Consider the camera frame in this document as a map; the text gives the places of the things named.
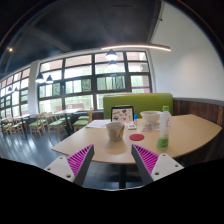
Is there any green-seat wooden chair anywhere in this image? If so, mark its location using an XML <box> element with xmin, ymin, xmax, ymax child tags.
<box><xmin>73</xmin><ymin>110</ymin><xmax>92</xmax><ymax>131</ymax></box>
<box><xmin>44</xmin><ymin>112</ymin><xmax>65</xmax><ymax>140</ymax></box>

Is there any clear green-capped water bottle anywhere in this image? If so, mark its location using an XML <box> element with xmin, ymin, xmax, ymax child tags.
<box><xmin>157</xmin><ymin>106</ymin><xmax>172</xmax><ymax>149</ymax></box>

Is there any green upholstered booth bench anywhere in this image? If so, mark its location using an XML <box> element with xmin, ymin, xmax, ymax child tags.
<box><xmin>103</xmin><ymin>93</ymin><xmax>173</xmax><ymax>119</ymax></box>

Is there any small blue-capped bottle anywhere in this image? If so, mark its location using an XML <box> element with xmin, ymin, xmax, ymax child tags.
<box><xmin>134</xmin><ymin>114</ymin><xmax>137</xmax><ymax>125</ymax></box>

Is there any patterned ceramic cup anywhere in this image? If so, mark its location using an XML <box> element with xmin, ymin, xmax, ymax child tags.
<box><xmin>106</xmin><ymin>122</ymin><xmax>125</xmax><ymax>141</ymax></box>

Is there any white ceramic bowl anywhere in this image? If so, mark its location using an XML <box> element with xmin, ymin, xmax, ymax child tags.
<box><xmin>140</xmin><ymin>111</ymin><xmax>161</xmax><ymax>124</ymax></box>

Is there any red round coaster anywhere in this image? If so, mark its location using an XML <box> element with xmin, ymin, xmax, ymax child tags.
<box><xmin>129</xmin><ymin>134</ymin><xmax>144</xmax><ymax>141</ymax></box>

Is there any white paper sheet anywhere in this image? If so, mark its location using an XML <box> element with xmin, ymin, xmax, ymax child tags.
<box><xmin>86</xmin><ymin>119</ymin><xmax>111</xmax><ymax>128</ymax></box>

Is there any long curved ceiling light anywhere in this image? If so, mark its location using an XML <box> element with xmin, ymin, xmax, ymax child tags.
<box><xmin>101</xmin><ymin>44</ymin><xmax>171</xmax><ymax>52</ymax></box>

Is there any black pendant lamp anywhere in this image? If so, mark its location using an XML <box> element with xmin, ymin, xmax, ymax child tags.
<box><xmin>35</xmin><ymin>73</ymin><xmax>44</xmax><ymax>83</ymax></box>
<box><xmin>106</xmin><ymin>49</ymin><xmax>117</xmax><ymax>60</ymax></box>
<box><xmin>46</xmin><ymin>75</ymin><xmax>53</xmax><ymax>84</ymax></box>

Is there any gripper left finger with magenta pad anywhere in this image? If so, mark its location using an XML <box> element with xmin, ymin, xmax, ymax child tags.
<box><xmin>45</xmin><ymin>144</ymin><xmax>94</xmax><ymax>186</ymax></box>

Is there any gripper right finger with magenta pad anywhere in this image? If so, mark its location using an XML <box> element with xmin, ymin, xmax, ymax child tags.
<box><xmin>131</xmin><ymin>144</ymin><xmax>183</xmax><ymax>185</ymax></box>

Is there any black framed menu stand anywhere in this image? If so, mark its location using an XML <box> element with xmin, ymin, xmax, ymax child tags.
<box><xmin>111</xmin><ymin>105</ymin><xmax>134</xmax><ymax>123</ymax></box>

